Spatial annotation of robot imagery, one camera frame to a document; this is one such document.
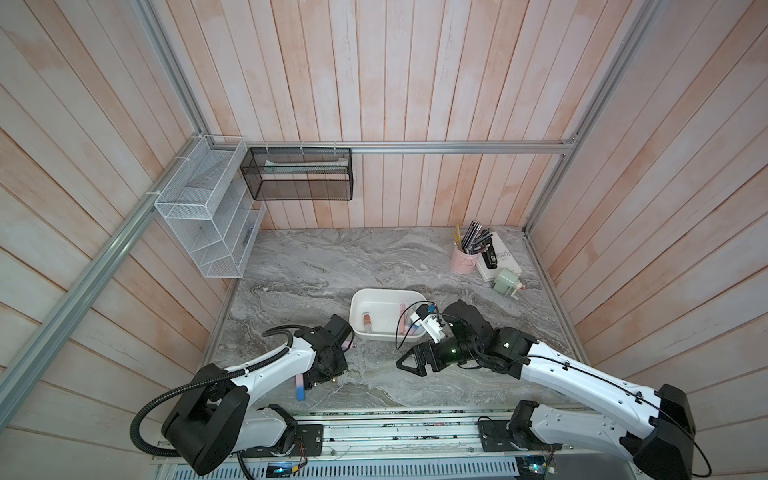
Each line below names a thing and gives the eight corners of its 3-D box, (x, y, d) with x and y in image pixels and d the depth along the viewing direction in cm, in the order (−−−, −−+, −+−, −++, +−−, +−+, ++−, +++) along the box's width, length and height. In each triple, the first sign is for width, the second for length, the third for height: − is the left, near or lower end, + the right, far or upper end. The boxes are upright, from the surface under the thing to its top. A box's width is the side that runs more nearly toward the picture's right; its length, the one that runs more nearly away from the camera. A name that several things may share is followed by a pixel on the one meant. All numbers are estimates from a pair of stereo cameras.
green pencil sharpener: (495, 300, 102) (502, 288, 96) (489, 280, 107) (496, 268, 101) (514, 300, 102) (523, 288, 96) (508, 280, 107) (515, 268, 101)
